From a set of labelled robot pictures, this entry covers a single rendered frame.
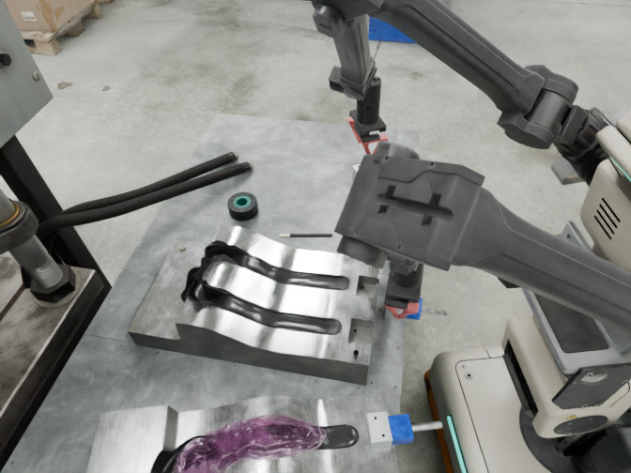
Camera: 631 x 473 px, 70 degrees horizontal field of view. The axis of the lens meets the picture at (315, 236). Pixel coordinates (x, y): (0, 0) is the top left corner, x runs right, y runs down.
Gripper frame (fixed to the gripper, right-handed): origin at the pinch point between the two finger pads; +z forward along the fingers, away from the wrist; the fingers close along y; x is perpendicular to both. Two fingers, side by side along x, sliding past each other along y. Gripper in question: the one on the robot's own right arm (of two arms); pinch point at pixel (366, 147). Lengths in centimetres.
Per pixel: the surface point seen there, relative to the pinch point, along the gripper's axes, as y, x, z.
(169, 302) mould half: 29, -56, 7
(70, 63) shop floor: -291, -133, 84
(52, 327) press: 22, -84, 14
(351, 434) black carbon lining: 66, -28, 9
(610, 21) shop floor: -210, 300, 89
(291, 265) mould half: 28.9, -28.6, 4.9
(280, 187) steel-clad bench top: -6.5, -23.5, 12.4
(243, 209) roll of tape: 3.0, -35.5, 9.0
